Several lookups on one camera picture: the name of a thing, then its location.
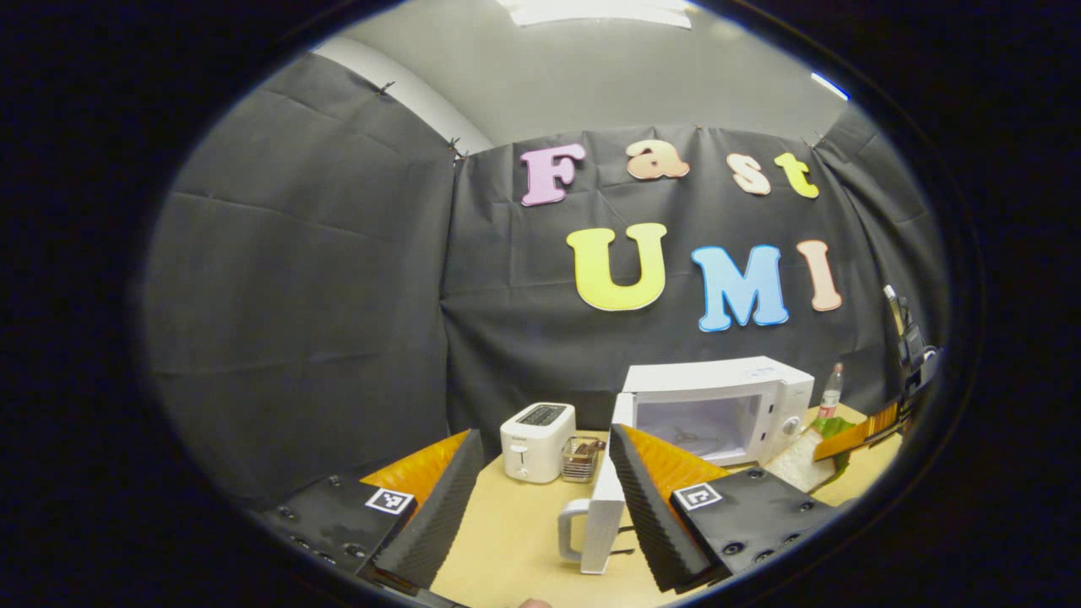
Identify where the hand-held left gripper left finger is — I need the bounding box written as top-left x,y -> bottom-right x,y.
262,429 -> 486,590

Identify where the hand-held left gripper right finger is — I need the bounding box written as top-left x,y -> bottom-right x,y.
608,424 -> 841,594

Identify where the white microwave oven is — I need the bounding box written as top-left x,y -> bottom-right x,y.
557,356 -> 816,575

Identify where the red label water bottle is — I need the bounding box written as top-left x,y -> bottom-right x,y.
818,363 -> 844,421

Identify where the small glass jar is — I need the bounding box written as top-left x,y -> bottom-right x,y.
562,435 -> 605,484

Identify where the white toaster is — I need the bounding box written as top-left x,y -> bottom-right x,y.
500,402 -> 577,484

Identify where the black backdrop cloth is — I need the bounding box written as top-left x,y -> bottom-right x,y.
139,52 -> 951,508

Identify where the large ceiling light panel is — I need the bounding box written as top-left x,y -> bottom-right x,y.
498,0 -> 693,30

